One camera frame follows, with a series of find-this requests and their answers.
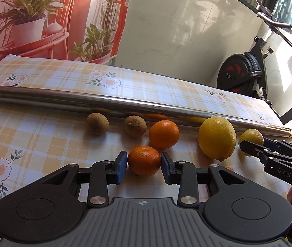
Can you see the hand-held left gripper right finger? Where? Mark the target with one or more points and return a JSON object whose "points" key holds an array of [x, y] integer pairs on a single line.
{"points": [[165, 169]]}

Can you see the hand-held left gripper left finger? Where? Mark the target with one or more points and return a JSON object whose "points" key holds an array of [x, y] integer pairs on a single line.
{"points": [[121, 169]]}

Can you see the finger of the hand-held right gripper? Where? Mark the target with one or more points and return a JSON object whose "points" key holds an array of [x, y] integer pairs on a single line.
{"points": [[250, 148], [287, 146]]}

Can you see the yellow lemon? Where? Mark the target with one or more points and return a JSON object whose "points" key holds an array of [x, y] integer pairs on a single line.
{"points": [[251, 135], [217, 137]]}

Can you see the orange tangerine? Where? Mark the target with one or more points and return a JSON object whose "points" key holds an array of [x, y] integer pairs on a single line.
{"points": [[144, 160], [228, 169], [164, 133]]}

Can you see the brown longan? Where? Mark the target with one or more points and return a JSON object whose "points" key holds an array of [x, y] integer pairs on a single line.
{"points": [[97, 123], [135, 125]]}

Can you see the black exercise bike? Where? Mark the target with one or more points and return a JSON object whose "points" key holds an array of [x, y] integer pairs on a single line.
{"points": [[238, 72]]}

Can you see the yellow plaid floral tablecloth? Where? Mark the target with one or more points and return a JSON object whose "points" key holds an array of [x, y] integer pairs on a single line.
{"points": [[58, 123]]}

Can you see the long metal pole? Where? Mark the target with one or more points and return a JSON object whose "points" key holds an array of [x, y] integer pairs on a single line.
{"points": [[84, 97]]}

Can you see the printed room backdrop cloth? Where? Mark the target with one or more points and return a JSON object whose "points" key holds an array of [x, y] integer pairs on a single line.
{"points": [[58, 18]]}

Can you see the window with dark frame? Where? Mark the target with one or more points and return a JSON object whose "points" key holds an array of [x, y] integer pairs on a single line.
{"points": [[285, 0]]}

